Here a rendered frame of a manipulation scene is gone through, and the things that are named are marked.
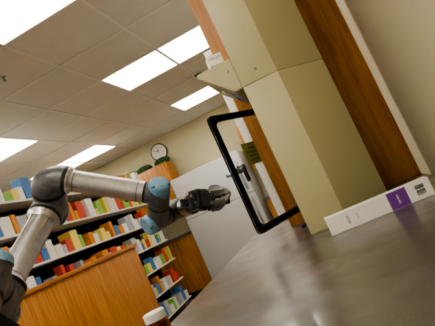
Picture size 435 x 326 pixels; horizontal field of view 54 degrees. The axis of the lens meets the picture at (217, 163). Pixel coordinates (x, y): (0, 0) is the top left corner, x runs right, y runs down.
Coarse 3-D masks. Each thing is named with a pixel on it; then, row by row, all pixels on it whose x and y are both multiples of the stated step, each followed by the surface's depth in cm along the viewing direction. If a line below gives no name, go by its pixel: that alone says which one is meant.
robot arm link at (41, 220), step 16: (32, 208) 146; (48, 208) 146; (64, 208) 152; (32, 224) 141; (48, 224) 144; (16, 240) 136; (32, 240) 136; (16, 256) 130; (32, 256) 133; (16, 272) 126; (16, 288) 122; (16, 304) 121; (16, 320) 123
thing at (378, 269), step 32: (288, 224) 173; (384, 224) 91; (416, 224) 78; (256, 256) 126; (288, 256) 104; (320, 256) 88; (352, 256) 76; (384, 256) 67; (416, 256) 60; (224, 288) 99; (256, 288) 84; (288, 288) 74; (320, 288) 65; (352, 288) 58; (384, 288) 53; (416, 288) 49; (192, 320) 82; (224, 320) 72; (256, 320) 64; (288, 320) 57; (320, 320) 52; (352, 320) 48; (384, 320) 44; (416, 320) 41
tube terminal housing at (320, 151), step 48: (240, 0) 125; (288, 0) 134; (240, 48) 126; (288, 48) 128; (288, 96) 122; (336, 96) 131; (288, 144) 122; (336, 144) 125; (336, 192) 119; (384, 192) 128
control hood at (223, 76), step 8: (224, 64) 127; (208, 72) 128; (216, 72) 127; (224, 72) 127; (232, 72) 126; (200, 80) 131; (208, 80) 128; (216, 80) 127; (224, 80) 127; (232, 80) 126; (224, 88) 128; (232, 88) 126; (240, 88) 126; (240, 96) 138
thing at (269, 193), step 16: (224, 128) 136; (240, 128) 142; (256, 128) 149; (240, 144) 139; (256, 144) 145; (240, 160) 135; (256, 160) 141; (272, 160) 148; (240, 176) 132; (256, 176) 138; (272, 176) 144; (240, 192) 130; (256, 192) 135; (272, 192) 141; (288, 192) 147; (256, 208) 132; (272, 208) 137; (288, 208) 144
